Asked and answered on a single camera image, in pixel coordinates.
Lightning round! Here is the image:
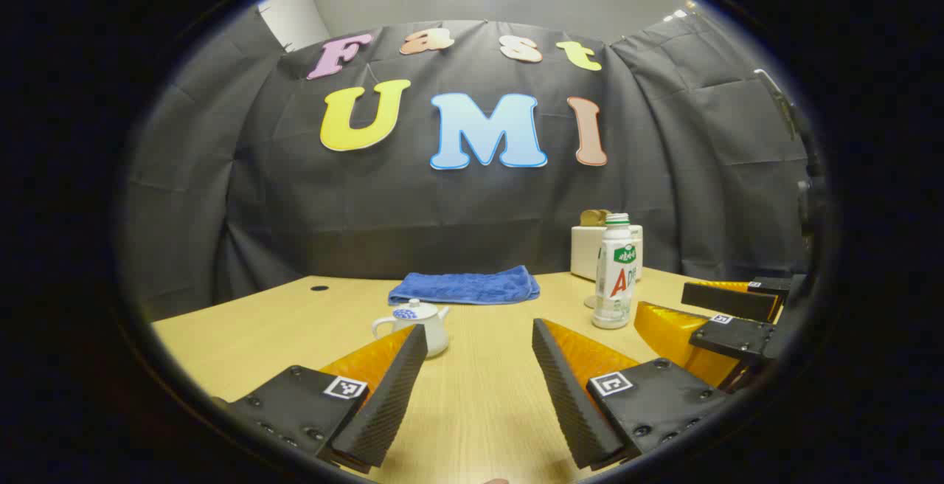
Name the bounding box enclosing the white plastic water bottle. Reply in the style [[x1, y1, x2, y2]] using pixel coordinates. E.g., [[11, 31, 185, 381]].
[[591, 212, 636, 330]]

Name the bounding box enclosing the white blue-patterned teacup lid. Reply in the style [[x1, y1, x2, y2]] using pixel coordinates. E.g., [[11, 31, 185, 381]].
[[392, 300, 441, 322]]

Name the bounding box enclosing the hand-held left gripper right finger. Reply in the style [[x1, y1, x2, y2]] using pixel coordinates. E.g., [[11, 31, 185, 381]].
[[531, 318, 738, 471]]

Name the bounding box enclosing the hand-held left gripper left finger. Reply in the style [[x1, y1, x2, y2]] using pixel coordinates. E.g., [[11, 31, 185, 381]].
[[210, 324, 428, 474]]

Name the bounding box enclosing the white teacup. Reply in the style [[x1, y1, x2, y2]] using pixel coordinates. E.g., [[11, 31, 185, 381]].
[[371, 300, 451, 358]]

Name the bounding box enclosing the blue towel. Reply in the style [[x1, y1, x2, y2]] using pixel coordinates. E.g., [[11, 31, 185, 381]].
[[388, 266, 541, 306]]

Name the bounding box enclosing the white toaster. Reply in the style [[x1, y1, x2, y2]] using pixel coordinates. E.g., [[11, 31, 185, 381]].
[[570, 224, 644, 282]]

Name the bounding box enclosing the black backdrop cloth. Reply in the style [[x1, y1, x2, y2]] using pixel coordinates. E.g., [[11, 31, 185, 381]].
[[122, 8, 812, 322]]

